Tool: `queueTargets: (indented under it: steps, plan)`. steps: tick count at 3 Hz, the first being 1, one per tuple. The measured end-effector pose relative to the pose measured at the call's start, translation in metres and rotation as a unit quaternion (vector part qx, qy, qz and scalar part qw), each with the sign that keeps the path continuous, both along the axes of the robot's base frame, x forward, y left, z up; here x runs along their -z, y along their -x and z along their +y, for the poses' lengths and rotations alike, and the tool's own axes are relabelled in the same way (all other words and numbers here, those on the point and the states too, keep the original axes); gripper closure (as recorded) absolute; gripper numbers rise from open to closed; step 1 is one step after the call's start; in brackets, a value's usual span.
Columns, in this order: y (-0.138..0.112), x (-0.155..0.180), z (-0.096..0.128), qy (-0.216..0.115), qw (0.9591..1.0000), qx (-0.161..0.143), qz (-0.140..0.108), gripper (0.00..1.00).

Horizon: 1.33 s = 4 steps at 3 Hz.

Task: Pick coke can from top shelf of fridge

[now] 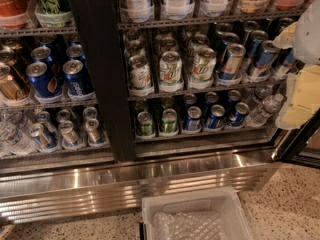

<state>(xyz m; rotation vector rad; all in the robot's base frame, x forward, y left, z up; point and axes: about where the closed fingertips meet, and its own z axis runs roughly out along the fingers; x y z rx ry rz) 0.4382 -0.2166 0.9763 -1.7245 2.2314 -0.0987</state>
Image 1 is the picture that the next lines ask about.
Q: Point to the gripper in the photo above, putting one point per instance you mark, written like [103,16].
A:
[310,37]

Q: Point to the black fridge door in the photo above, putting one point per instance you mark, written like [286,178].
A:
[294,149]

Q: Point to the red bull can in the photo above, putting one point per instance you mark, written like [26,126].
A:
[285,63]
[228,74]
[263,59]

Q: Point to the blue can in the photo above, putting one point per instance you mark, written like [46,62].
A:
[192,121]
[237,115]
[215,118]

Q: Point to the right 7up can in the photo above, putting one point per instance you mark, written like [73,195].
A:
[201,75]

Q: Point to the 7up can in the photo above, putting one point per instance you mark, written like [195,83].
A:
[201,75]
[170,71]
[139,76]

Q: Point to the middle 7up can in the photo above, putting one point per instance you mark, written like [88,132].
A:
[170,71]

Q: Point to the green can right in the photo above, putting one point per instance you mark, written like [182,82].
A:
[168,124]

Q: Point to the green can left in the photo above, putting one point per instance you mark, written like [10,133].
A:
[145,126]

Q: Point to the left 7up can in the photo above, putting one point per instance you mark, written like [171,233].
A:
[139,76]

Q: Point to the silver can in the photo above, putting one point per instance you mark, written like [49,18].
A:
[71,137]
[44,140]
[94,132]

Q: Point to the front right pepsi can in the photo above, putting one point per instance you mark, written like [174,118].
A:
[78,80]

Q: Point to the pepsi can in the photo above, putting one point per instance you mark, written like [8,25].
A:
[78,80]
[47,88]

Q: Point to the front left pepsi can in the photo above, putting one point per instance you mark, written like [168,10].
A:
[47,88]

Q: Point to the green lacroix can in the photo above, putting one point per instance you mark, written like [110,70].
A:
[53,13]

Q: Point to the stainless fridge base grille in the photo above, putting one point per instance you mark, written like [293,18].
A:
[82,191]

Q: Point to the gold brown can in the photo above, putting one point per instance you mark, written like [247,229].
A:
[14,90]

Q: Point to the clear water bottle right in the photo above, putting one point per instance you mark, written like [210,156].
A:
[259,115]

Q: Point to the clear water bottle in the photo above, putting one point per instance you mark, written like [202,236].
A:
[17,141]
[259,115]

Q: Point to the white plastic bin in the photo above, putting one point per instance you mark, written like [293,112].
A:
[223,200]

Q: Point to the bubble wrap sheet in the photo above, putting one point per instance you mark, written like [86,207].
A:
[197,225]

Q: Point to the white bottle left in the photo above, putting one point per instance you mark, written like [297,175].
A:
[138,10]

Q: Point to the clear water bottle left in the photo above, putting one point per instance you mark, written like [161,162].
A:
[17,141]

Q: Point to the black fridge centre post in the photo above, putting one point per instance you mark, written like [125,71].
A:
[96,23]

